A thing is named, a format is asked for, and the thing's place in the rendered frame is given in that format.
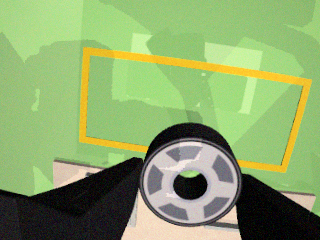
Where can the black and grey wheel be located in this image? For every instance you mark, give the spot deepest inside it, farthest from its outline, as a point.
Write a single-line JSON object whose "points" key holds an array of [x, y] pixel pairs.
{"points": [[190, 201]]}

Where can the beige flat slab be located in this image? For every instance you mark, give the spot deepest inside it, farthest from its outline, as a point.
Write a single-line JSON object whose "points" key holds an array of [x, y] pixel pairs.
{"points": [[145, 225]]}

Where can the yellow rectangular outline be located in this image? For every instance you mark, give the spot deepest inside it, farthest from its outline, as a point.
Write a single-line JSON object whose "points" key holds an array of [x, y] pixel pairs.
{"points": [[88, 52]]}

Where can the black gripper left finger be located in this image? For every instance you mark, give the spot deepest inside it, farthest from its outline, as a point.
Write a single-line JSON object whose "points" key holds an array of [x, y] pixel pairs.
{"points": [[97, 207]]}

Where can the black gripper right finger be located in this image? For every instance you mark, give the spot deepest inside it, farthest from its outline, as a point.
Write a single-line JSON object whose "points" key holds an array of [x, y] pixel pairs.
{"points": [[264, 214]]}

